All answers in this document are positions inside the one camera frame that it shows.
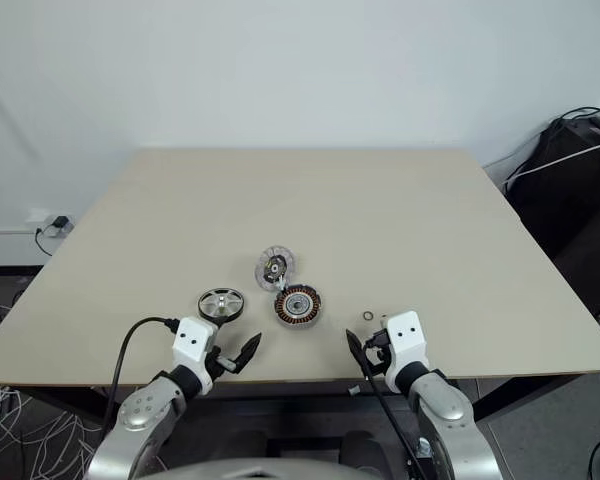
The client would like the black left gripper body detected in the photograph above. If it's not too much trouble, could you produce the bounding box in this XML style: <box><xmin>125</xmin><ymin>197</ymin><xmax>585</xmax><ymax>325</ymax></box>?
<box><xmin>202</xmin><ymin>343</ymin><xmax>240</xmax><ymax>384</ymax></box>

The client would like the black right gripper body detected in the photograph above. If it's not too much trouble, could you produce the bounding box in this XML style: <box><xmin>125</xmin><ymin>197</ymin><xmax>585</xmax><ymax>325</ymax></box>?
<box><xmin>361</xmin><ymin>327</ymin><xmax>394</xmax><ymax>378</ymax></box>

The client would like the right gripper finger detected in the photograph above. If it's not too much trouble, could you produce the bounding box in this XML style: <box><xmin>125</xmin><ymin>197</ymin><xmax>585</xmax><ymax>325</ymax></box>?
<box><xmin>345</xmin><ymin>327</ymin><xmax>370</xmax><ymax>375</ymax></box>

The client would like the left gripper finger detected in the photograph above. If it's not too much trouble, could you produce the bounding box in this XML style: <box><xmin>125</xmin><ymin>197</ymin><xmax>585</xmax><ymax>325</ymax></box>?
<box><xmin>231</xmin><ymin>332</ymin><xmax>264</xmax><ymax>375</ymax></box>

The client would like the copper wound stator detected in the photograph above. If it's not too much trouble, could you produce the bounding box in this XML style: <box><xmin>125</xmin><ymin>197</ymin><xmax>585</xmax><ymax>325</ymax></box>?
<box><xmin>271</xmin><ymin>282</ymin><xmax>327</xmax><ymax>330</ymax></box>

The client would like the silver motor end cover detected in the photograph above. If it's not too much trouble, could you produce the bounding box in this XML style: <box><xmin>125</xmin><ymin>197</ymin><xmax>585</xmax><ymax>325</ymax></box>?
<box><xmin>253</xmin><ymin>243</ymin><xmax>299</xmax><ymax>293</ymax></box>

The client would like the black equipment case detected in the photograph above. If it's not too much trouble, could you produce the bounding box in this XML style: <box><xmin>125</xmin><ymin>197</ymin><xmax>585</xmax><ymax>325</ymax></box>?
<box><xmin>502</xmin><ymin>115</ymin><xmax>600</xmax><ymax>315</ymax></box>

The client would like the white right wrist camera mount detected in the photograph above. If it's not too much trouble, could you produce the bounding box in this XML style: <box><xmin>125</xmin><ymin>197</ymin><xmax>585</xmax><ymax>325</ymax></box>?
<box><xmin>383</xmin><ymin>310</ymin><xmax>430</xmax><ymax>374</ymax></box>

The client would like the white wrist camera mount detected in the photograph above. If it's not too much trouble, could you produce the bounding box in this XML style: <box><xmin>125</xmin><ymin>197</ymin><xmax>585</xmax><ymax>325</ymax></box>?
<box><xmin>383</xmin><ymin>310</ymin><xmax>430</xmax><ymax>374</ymax></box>
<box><xmin>172</xmin><ymin>316</ymin><xmax>220</xmax><ymax>374</ymax></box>

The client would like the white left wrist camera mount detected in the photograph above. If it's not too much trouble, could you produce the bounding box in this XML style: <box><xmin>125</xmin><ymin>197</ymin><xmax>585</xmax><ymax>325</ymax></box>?
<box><xmin>172</xmin><ymin>316</ymin><xmax>220</xmax><ymax>374</ymax></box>

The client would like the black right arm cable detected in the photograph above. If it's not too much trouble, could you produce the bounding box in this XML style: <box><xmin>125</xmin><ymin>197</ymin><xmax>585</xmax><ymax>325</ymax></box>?
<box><xmin>362</xmin><ymin>333</ymin><xmax>429</xmax><ymax>480</ymax></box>

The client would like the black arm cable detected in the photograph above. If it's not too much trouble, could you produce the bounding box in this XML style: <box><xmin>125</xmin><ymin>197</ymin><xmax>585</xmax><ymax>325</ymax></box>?
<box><xmin>362</xmin><ymin>333</ymin><xmax>429</xmax><ymax>480</ymax></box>
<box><xmin>101</xmin><ymin>316</ymin><xmax>182</xmax><ymax>436</ymax></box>

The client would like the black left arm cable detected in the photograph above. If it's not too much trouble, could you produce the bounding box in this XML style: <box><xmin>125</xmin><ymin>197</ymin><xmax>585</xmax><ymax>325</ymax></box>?
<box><xmin>101</xmin><ymin>316</ymin><xmax>182</xmax><ymax>436</ymax></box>

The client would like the black table frame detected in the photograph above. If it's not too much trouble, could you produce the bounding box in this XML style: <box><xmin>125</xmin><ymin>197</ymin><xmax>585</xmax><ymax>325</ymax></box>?
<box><xmin>472</xmin><ymin>373</ymin><xmax>530</xmax><ymax>422</ymax></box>

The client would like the white wire tangle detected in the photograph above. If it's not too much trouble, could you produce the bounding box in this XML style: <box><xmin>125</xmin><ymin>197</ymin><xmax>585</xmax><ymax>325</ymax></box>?
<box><xmin>0</xmin><ymin>383</ymin><xmax>107</xmax><ymax>480</ymax></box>

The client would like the thin black adapter cable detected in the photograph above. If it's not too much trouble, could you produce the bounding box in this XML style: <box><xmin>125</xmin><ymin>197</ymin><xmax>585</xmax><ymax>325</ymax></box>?
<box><xmin>33</xmin><ymin>225</ymin><xmax>57</xmax><ymax>257</ymax></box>

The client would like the white cable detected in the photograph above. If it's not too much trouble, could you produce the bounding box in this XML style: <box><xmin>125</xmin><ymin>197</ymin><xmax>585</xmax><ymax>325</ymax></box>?
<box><xmin>503</xmin><ymin>141</ymin><xmax>600</xmax><ymax>194</ymax></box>

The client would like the black cable bundle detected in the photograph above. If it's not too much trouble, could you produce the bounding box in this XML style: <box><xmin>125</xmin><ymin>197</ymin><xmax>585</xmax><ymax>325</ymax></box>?
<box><xmin>522</xmin><ymin>105</ymin><xmax>600</xmax><ymax>166</ymax></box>

